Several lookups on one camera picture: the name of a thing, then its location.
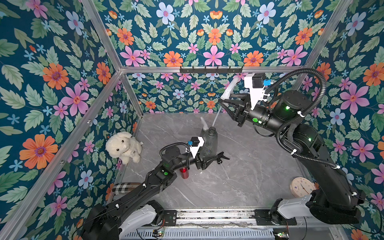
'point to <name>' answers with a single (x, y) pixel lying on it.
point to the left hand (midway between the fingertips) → (214, 151)
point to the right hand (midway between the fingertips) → (227, 91)
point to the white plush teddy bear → (123, 146)
